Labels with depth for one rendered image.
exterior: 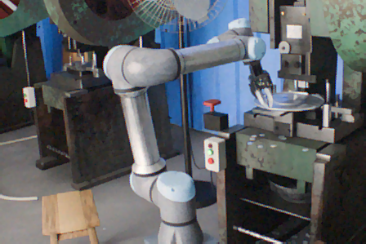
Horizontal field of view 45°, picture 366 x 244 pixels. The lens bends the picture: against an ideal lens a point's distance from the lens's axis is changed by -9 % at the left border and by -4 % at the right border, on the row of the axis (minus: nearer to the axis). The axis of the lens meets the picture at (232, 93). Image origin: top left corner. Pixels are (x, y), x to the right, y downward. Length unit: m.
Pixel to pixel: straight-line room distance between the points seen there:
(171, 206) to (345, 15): 0.80
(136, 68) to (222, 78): 2.51
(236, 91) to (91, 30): 1.42
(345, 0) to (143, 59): 0.64
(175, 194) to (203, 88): 2.59
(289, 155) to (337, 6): 0.67
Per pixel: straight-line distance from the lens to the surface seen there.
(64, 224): 2.01
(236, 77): 3.67
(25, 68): 4.77
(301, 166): 1.85
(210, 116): 2.04
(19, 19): 4.48
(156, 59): 1.32
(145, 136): 1.48
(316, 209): 1.81
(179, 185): 1.43
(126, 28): 2.93
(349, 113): 1.93
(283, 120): 1.91
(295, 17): 1.91
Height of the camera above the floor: 1.26
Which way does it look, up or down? 13 degrees down
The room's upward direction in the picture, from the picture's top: 2 degrees counter-clockwise
